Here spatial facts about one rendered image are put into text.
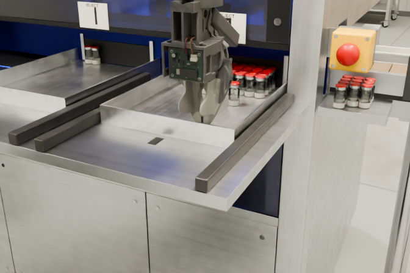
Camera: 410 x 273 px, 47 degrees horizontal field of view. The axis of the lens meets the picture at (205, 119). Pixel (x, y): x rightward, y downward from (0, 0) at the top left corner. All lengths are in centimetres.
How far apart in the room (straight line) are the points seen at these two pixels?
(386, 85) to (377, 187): 157
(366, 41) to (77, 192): 88
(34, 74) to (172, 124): 52
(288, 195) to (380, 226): 124
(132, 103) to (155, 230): 45
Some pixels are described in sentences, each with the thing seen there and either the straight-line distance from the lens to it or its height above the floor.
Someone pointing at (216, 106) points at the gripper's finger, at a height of 95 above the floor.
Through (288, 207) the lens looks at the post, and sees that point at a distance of 108.
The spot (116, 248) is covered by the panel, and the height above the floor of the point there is 37.
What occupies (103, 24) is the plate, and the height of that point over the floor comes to 100.
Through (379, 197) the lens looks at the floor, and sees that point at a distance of 249.
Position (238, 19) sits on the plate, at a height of 104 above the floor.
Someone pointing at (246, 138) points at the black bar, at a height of 90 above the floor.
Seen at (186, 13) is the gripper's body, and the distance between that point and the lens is 67.
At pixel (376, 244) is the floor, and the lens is 215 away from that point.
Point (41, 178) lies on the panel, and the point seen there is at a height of 53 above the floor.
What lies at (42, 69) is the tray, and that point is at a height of 89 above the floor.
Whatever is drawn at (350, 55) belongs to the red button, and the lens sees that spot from 89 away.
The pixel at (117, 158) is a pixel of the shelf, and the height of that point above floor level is 88.
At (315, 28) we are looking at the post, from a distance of 93.
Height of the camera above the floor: 120
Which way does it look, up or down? 21 degrees down
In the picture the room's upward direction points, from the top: straight up
